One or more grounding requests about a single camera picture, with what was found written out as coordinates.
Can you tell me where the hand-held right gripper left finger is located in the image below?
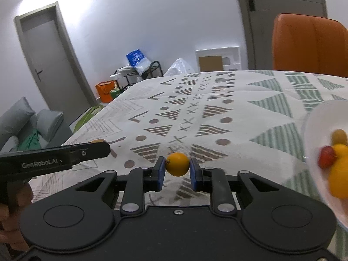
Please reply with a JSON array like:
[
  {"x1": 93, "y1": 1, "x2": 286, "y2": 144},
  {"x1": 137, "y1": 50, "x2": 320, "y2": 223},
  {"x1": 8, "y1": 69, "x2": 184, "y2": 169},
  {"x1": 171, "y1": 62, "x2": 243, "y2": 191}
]
[{"x1": 75, "y1": 156, "x2": 166, "y2": 214}]

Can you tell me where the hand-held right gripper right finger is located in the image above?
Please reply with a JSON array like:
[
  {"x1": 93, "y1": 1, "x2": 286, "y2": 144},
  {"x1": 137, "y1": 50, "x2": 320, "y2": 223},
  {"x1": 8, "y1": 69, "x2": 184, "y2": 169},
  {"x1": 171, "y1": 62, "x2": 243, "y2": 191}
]
[{"x1": 190, "y1": 158, "x2": 280, "y2": 214}]

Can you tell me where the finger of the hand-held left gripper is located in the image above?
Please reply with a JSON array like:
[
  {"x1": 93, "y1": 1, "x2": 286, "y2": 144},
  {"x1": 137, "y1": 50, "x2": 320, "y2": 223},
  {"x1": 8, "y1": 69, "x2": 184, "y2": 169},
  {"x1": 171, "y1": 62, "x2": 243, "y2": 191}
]
[{"x1": 69, "y1": 141, "x2": 111, "y2": 166}]

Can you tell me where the white plate with blue rim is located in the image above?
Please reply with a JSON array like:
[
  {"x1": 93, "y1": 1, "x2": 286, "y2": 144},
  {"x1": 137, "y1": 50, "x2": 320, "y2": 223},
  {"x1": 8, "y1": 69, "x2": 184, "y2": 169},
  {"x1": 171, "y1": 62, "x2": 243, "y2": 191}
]
[{"x1": 303, "y1": 100, "x2": 348, "y2": 230}]

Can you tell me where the red cherry tomato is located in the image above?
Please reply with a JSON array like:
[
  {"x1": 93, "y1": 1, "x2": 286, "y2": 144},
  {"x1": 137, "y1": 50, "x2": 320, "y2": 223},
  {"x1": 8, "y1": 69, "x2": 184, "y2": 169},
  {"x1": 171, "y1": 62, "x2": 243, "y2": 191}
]
[{"x1": 318, "y1": 146, "x2": 336, "y2": 169}]

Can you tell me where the large orange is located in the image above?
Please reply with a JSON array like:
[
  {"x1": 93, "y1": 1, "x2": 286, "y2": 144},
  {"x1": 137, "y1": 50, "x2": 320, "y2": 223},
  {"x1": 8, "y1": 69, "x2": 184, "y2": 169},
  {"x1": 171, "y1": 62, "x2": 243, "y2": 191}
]
[{"x1": 328, "y1": 161, "x2": 348, "y2": 199}]

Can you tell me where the person's left hand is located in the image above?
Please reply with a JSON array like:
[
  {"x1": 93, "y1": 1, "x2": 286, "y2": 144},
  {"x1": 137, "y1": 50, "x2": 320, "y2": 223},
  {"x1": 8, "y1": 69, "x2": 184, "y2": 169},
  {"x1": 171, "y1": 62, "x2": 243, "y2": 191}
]
[{"x1": 0, "y1": 183, "x2": 33, "y2": 251}]

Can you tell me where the green cloth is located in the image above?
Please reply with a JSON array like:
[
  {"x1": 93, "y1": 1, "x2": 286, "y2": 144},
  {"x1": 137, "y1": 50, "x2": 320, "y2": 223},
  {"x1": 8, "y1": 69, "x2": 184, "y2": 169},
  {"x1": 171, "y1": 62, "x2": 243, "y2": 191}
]
[{"x1": 18, "y1": 129, "x2": 48, "y2": 151}]

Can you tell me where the green floor mat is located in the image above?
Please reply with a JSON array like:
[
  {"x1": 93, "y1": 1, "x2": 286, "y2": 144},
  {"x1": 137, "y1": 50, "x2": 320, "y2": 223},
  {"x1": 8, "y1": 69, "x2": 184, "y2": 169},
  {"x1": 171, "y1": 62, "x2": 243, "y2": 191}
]
[{"x1": 74, "y1": 105, "x2": 104, "y2": 131}]

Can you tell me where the grey sofa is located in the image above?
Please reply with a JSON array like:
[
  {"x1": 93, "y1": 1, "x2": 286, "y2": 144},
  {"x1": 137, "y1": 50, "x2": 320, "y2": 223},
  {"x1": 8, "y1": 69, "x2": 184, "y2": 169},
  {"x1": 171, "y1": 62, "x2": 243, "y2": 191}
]
[{"x1": 0, "y1": 96, "x2": 74, "y2": 153}]

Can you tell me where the orange box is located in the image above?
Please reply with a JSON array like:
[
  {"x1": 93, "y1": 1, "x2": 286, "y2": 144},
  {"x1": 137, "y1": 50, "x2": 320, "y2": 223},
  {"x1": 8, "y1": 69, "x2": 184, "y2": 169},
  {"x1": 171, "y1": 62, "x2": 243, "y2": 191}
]
[{"x1": 95, "y1": 81, "x2": 117, "y2": 103}]

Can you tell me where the black metal rack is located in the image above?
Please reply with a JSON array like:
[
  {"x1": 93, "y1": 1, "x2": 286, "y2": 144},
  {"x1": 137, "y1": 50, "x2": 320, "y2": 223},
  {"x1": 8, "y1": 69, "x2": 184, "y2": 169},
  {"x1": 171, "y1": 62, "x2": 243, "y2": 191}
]
[{"x1": 114, "y1": 61, "x2": 164, "y2": 91}]

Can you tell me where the blue plastic bag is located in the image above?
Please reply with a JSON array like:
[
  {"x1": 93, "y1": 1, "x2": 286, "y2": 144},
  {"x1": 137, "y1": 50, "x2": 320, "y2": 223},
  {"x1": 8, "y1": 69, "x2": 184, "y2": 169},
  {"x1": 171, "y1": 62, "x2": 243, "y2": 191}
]
[{"x1": 125, "y1": 49, "x2": 147, "y2": 68}]

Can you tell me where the clear plastic bag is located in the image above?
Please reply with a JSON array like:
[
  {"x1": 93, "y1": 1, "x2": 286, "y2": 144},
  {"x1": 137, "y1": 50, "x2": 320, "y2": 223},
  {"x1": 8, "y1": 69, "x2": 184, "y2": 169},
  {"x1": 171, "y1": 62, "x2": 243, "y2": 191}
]
[{"x1": 164, "y1": 58, "x2": 192, "y2": 76}]

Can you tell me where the brown cardboard sheet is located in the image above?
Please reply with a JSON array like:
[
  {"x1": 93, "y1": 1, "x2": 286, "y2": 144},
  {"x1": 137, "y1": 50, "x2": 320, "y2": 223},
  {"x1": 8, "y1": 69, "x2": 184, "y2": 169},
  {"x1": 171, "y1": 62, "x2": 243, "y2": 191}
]
[{"x1": 199, "y1": 56, "x2": 224, "y2": 72}]

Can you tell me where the white foam packaging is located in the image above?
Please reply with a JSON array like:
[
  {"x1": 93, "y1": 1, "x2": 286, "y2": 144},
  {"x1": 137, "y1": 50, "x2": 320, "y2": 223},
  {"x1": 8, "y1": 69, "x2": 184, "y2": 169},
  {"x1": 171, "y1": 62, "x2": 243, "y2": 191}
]
[{"x1": 194, "y1": 46, "x2": 242, "y2": 72}]

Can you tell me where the round yellow-green fruit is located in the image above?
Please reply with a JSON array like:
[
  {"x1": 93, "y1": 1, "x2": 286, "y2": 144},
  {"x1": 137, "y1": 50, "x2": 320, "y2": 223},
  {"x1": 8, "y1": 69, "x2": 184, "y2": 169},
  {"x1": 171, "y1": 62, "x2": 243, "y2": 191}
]
[{"x1": 331, "y1": 129, "x2": 348, "y2": 145}]

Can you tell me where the orange leather chair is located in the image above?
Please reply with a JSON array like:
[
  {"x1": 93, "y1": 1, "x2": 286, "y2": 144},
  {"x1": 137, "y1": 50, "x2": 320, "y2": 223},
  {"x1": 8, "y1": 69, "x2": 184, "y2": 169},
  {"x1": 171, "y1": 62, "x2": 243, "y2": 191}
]
[{"x1": 272, "y1": 13, "x2": 348, "y2": 78}]

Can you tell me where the grey door with lever handle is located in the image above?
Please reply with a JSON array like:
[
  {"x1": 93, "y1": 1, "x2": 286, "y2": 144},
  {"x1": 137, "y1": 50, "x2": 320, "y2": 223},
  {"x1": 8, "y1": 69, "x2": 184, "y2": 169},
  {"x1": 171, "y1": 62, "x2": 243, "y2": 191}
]
[{"x1": 15, "y1": 2, "x2": 98, "y2": 125}]

